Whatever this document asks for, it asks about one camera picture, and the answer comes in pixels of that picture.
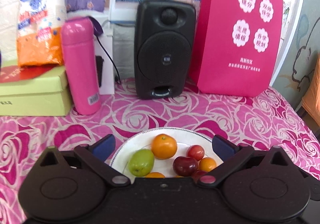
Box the pink rose tablecloth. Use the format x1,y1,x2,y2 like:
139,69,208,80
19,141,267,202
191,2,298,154
1,80,319,223

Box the small tangerine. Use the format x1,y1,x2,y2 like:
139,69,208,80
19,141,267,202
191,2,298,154
198,157,217,173

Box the red booklet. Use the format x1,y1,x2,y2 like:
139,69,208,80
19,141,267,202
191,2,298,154
0,65,56,83

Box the large orange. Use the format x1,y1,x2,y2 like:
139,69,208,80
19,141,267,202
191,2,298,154
145,172,165,178
151,134,177,160

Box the black cable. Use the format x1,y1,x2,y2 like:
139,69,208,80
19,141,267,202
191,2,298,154
88,15,122,84

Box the green shoe box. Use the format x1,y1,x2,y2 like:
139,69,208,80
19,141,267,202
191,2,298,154
1,60,73,116

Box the pink tote bag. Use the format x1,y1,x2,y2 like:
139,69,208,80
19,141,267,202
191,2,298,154
189,0,283,97

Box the black speaker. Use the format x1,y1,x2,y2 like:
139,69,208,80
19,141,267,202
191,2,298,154
134,0,196,99

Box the large orange front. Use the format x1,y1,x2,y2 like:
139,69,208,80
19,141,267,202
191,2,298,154
151,134,177,160

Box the dark red apple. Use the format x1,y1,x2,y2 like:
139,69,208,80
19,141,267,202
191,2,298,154
191,170,207,182

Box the dark red plum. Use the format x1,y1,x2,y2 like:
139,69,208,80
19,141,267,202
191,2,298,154
172,156,198,177

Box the red tomato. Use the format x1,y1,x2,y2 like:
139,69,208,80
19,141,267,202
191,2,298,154
186,145,205,162

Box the orange white cup package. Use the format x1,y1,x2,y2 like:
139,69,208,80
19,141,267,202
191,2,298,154
16,0,67,67

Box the white plate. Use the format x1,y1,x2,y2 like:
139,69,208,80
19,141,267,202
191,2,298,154
110,128,223,182

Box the white box behind bottle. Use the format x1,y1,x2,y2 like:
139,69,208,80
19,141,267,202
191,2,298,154
94,15,114,95

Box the pink thermos bottle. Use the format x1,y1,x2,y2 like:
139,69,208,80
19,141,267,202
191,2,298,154
61,17,101,115

